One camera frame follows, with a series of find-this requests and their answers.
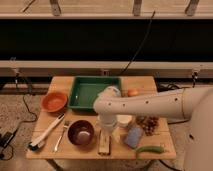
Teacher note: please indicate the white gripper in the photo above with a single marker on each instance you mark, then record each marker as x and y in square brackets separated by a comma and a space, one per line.
[109, 126]

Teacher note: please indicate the wooden eraser block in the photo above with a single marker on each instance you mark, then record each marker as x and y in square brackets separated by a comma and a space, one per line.
[104, 143]

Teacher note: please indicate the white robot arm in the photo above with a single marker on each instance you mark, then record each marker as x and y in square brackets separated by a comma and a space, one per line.
[195, 104]

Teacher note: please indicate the green plastic tray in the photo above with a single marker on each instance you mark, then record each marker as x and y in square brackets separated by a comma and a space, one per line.
[85, 89]

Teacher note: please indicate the white cup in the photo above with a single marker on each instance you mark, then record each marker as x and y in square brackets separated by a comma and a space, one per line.
[124, 120]

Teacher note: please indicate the dark maroon bowl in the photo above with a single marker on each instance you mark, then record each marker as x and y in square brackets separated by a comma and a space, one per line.
[81, 133]

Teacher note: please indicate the blue sponge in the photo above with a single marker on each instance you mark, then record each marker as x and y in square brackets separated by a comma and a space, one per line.
[133, 137]

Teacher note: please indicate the orange fruit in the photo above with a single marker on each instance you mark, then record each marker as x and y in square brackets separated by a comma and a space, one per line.
[132, 92]

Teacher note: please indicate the metal fork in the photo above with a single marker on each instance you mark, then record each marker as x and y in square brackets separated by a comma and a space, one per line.
[65, 127]

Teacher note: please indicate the bunch of red grapes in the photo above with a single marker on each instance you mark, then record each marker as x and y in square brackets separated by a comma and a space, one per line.
[148, 124]

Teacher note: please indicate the green pepper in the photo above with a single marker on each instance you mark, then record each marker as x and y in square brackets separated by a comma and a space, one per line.
[153, 149]

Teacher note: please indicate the wooden table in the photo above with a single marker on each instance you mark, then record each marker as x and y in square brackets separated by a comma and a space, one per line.
[118, 150]

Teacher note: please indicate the orange bowl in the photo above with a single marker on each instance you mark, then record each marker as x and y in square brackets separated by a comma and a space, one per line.
[53, 101]

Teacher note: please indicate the white dish brush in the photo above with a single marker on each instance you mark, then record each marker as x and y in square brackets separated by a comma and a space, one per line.
[40, 140]

